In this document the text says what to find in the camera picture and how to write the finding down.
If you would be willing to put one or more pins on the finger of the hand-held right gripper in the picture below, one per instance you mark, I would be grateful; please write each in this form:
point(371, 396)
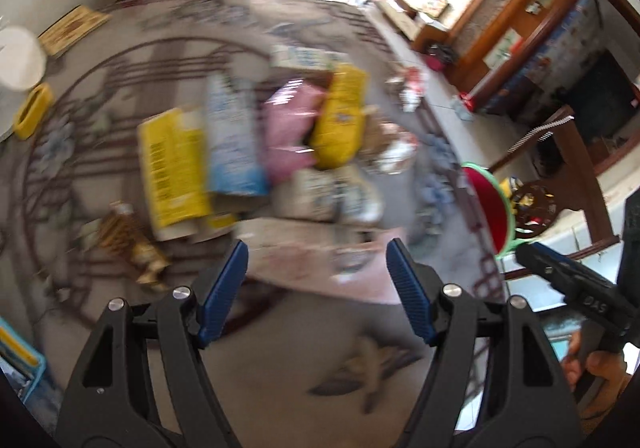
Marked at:
point(537, 259)

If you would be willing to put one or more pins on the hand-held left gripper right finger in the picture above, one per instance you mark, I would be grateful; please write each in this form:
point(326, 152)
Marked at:
point(409, 295)

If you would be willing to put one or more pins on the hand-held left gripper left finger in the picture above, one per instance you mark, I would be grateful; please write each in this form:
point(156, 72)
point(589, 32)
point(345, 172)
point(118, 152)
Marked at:
point(224, 295)

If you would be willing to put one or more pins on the green rimmed red trash bin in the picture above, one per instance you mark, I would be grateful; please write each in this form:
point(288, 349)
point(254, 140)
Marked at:
point(492, 210)

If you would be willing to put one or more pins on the pink packet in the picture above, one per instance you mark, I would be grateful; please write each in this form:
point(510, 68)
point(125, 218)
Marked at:
point(300, 253)
point(290, 128)

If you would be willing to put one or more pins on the brown wrapper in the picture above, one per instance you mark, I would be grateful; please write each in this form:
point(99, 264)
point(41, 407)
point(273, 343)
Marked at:
point(127, 240)

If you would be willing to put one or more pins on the white blue soft packet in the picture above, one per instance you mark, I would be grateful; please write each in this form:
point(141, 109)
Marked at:
point(330, 193)

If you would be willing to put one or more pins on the yellow barcode carton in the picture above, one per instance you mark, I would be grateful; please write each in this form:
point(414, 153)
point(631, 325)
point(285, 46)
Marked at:
point(172, 173)

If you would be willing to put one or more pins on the light blue tall carton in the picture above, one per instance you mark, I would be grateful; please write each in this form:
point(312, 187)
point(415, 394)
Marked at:
point(232, 143)

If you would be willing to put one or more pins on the yellow orange box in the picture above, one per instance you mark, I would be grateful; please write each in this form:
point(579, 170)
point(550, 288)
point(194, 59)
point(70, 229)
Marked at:
point(340, 116)

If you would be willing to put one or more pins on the person's right hand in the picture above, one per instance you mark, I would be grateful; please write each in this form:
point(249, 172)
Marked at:
point(607, 378)

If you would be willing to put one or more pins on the white appliance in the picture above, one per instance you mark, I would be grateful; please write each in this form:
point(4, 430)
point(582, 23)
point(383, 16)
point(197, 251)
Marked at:
point(555, 273)

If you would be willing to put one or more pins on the carved wooden chair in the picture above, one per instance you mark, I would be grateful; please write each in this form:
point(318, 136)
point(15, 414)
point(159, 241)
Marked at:
point(580, 168)

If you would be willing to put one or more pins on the beige crumpled wrapper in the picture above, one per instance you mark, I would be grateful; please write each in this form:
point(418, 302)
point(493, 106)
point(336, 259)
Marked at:
point(395, 148)

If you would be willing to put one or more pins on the broom with dustpan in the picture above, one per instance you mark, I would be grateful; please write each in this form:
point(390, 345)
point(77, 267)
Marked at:
point(465, 106)

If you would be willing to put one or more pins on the red white crumpled wrapper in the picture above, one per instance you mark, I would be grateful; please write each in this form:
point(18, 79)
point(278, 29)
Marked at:
point(407, 86)

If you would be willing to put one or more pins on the blue plastic tray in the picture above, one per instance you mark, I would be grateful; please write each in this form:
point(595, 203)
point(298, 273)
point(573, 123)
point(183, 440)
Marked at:
point(25, 368)

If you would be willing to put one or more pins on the small red bin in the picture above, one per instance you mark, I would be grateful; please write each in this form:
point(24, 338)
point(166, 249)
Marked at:
point(442, 57)

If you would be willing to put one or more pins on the white blue milk carton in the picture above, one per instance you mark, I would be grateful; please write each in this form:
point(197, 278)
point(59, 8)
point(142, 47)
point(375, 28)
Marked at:
point(305, 57)

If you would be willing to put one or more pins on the small yellow box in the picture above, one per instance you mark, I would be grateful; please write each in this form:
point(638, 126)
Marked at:
point(32, 111)

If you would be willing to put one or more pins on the low television cabinet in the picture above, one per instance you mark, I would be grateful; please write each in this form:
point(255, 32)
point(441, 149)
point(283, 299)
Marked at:
point(400, 11)

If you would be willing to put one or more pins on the white round container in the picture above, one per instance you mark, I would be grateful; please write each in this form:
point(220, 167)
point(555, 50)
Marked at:
point(17, 58)

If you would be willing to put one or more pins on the blue wall poster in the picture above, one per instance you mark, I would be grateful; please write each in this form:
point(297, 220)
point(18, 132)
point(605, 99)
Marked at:
point(565, 58)

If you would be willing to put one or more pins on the white wall poster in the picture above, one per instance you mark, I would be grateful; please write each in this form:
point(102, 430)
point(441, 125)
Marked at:
point(502, 48)

